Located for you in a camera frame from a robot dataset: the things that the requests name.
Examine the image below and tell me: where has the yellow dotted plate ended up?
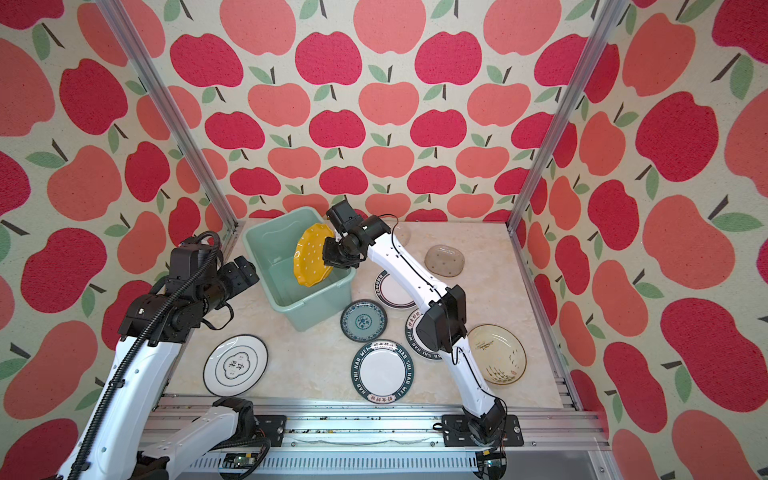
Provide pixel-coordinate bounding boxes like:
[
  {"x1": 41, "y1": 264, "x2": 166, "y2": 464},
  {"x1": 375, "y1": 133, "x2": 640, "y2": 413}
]
[{"x1": 293, "y1": 223, "x2": 335, "y2": 287}]

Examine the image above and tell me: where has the green red rimmed white plate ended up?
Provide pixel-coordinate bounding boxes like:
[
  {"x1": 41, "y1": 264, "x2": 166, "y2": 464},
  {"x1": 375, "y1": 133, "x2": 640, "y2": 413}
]
[{"x1": 374, "y1": 270, "x2": 415, "y2": 310}]

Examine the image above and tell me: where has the white plate with black emblem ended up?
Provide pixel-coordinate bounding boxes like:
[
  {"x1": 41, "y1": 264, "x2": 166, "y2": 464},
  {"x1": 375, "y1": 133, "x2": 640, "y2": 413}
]
[{"x1": 203, "y1": 335, "x2": 269, "y2": 397}]

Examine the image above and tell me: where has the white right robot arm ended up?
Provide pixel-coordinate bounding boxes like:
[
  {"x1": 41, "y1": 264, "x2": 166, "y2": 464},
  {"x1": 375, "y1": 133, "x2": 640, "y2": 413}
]
[{"x1": 323, "y1": 200, "x2": 507, "y2": 447}]

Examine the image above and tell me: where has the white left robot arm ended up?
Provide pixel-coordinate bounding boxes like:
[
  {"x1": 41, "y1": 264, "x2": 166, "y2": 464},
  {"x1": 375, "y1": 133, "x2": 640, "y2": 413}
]
[{"x1": 54, "y1": 231, "x2": 270, "y2": 479}]

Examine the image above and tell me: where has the mint green plastic bin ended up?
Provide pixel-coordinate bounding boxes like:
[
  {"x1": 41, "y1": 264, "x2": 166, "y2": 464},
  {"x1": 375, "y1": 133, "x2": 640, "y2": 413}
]
[{"x1": 242, "y1": 207, "x2": 356, "y2": 332}]

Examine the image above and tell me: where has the clear ribbed glass plate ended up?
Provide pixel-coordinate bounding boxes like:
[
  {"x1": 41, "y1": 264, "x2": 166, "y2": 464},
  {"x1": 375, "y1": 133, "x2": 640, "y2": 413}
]
[{"x1": 384, "y1": 217, "x2": 412, "y2": 247}]

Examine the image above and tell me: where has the blue green patterned plate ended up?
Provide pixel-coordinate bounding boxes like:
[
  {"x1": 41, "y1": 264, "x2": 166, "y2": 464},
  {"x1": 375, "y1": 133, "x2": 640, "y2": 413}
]
[{"x1": 340, "y1": 299, "x2": 388, "y2": 343}]

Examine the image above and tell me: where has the smoky glass dotted plate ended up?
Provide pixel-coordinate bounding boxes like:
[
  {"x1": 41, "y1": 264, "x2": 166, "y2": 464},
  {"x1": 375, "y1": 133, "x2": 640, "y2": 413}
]
[{"x1": 424, "y1": 244, "x2": 466, "y2": 277}]

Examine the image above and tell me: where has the dark green lettered rim plate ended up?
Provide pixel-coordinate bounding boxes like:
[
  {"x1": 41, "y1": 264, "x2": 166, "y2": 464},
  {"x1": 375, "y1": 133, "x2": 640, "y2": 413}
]
[{"x1": 350, "y1": 340, "x2": 415, "y2": 405}]

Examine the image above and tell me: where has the cream plate with grass motif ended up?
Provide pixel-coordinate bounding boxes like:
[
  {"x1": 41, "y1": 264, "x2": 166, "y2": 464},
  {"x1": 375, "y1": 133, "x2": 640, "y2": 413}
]
[{"x1": 468, "y1": 324, "x2": 527, "y2": 386}]

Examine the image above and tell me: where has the left aluminium corner post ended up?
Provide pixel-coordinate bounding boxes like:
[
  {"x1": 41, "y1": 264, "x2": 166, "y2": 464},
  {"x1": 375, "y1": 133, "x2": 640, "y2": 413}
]
[{"x1": 96, "y1": 1, "x2": 239, "y2": 240}]

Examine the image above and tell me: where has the aluminium corner post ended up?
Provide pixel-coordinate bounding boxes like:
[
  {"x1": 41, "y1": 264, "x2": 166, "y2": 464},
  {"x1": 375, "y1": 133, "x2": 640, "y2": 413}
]
[
  {"x1": 96, "y1": 1, "x2": 239, "y2": 240},
  {"x1": 507, "y1": 0, "x2": 630, "y2": 237}
]

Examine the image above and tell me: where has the black corrugated cable conduit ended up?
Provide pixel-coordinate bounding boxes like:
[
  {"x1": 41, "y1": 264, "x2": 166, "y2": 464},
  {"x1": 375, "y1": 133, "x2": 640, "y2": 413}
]
[{"x1": 65, "y1": 230, "x2": 223, "y2": 480}]

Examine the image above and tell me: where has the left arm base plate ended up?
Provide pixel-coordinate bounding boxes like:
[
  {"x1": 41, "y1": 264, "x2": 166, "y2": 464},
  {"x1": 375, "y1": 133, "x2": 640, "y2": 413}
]
[{"x1": 246, "y1": 414, "x2": 287, "y2": 448}]

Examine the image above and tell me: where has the aluminium front rail frame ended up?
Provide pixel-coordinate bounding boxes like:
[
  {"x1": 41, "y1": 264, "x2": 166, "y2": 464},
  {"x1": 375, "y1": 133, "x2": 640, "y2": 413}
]
[{"x1": 119, "y1": 392, "x2": 619, "y2": 480}]

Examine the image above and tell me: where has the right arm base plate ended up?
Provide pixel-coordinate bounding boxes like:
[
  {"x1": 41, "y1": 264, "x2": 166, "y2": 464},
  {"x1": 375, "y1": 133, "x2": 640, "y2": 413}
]
[{"x1": 433, "y1": 415, "x2": 525, "y2": 448}]

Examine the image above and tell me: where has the right aluminium corner post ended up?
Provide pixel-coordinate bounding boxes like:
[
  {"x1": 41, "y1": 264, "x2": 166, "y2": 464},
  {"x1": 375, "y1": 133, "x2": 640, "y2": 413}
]
[{"x1": 507, "y1": 0, "x2": 630, "y2": 237}]

